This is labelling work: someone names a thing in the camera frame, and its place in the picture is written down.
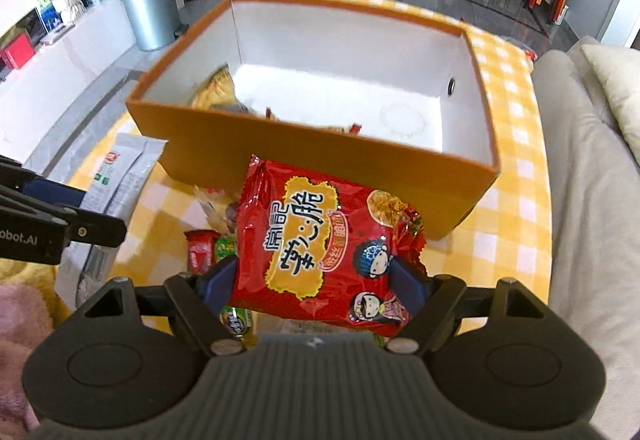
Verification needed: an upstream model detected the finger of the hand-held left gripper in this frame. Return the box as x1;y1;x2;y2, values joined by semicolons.
0;155;90;212
0;182;127;249

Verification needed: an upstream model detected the white cushion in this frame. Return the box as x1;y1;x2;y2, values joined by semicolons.
580;42;640;166

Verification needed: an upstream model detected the clear brown pastry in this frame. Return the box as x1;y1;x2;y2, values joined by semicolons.
194;185;242;236

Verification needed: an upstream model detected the beige sofa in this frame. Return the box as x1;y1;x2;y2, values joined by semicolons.
530;35;640;440

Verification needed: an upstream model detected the yellow snack packet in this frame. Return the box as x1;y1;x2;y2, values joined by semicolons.
190;65;251;113

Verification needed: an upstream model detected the yellow checkered tablecloth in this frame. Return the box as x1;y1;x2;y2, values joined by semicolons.
65;0;553;336

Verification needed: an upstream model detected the white low cabinet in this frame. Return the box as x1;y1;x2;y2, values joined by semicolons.
0;0;138;161

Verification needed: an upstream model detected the yellow cloth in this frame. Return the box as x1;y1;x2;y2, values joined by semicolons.
0;260;58;293

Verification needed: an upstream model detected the grey metal trash can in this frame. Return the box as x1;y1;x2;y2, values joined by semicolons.
117;0;181;52

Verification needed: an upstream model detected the white storage box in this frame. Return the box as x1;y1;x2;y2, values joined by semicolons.
125;0;501;242

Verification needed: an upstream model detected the dark green snack packet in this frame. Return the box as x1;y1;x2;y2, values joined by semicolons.
220;305;256;346

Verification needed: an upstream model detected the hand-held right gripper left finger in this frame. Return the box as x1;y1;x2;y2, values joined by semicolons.
82;256;246;357

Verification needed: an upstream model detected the small red candy packet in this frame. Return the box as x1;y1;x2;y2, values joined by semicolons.
184;229;221;276

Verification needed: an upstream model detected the red noodle snack packet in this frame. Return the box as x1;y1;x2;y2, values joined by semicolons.
227;154;426;338

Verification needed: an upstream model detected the pink cloth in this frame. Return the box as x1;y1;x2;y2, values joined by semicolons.
0;282;61;431

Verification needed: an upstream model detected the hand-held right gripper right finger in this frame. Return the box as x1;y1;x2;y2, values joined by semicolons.
385;257;548;356

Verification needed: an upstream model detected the red box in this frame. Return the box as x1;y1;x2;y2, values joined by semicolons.
0;32;37;70

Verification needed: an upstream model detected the silver white snack pouch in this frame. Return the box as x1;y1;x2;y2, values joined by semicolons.
75;132;168;308

